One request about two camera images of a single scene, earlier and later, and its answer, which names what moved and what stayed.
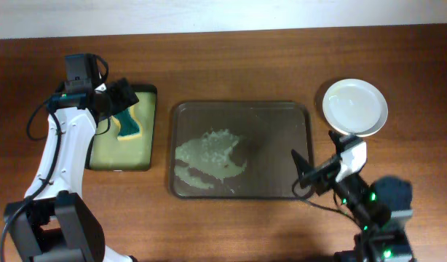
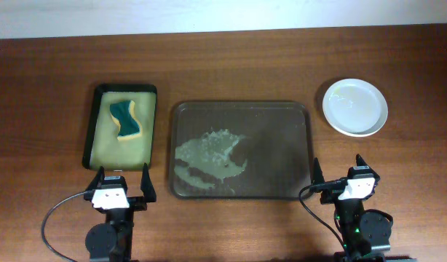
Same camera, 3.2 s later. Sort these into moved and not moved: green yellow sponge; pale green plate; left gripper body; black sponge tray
Moved: left gripper body
Not moved: green yellow sponge; pale green plate; black sponge tray
